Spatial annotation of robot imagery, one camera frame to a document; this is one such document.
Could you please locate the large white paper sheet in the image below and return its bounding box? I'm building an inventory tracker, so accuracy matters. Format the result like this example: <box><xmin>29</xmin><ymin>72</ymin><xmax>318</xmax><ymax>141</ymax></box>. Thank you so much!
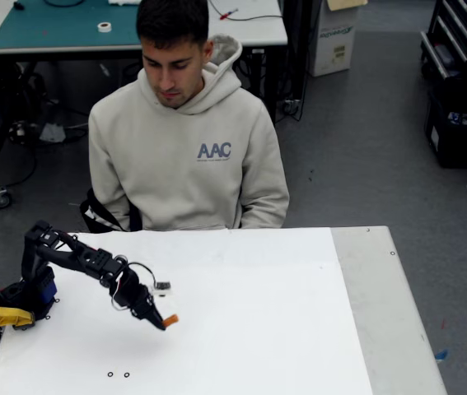
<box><xmin>0</xmin><ymin>226</ymin><xmax>374</xmax><ymax>395</ymax></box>

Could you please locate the yellow clamp with black pad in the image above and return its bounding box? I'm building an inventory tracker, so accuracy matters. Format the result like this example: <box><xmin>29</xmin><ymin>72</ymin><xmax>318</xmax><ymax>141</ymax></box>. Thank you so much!
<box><xmin>0</xmin><ymin>306</ymin><xmax>36</xmax><ymax>332</ymax></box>

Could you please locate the man in beige hoodie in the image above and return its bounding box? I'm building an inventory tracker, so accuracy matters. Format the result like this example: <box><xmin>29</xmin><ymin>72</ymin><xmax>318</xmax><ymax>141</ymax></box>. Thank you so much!
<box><xmin>87</xmin><ymin>0</ymin><xmax>291</xmax><ymax>231</ymax></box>

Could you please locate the green cutting mat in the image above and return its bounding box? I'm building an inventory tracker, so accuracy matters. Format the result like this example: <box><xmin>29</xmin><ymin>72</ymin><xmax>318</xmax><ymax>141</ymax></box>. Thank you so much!
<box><xmin>0</xmin><ymin>0</ymin><xmax>143</xmax><ymax>50</ymax></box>

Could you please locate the white workbench with black legs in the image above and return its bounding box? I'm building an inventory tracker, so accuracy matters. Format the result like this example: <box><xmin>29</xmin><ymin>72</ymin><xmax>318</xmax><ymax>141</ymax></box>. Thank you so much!
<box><xmin>0</xmin><ymin>0</ymin><xmax>290</xmax><ymax>211</ymax></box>

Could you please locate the white cardboard box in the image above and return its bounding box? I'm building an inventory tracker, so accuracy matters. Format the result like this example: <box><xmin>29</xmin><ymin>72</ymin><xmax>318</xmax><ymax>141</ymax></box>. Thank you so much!
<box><xmin>307</xmin><ymin>0</ymin><xmax>369</xmax><ymax>78</ymax></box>

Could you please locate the black storage bin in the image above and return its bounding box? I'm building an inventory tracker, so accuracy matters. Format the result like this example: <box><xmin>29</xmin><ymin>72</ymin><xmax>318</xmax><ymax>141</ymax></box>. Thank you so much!
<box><xmin>424</xmin><ymin>88</ymin><xmax>467</xmax><ymax>170</ymax></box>

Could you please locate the black tool drawer cabinet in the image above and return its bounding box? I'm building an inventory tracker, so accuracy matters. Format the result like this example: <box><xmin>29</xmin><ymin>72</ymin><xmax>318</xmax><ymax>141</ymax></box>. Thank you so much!
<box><xmin>419</xmin><ymin>0</ymin><xmax>467</xmax><ymax>83</ymax></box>

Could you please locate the thin black cable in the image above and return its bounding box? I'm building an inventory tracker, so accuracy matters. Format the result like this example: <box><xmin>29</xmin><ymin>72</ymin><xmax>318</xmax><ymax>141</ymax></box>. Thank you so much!
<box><xmin>207</xmin><ymin>0</ymin><xmax>284</xmax><ymax>22</ymax></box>

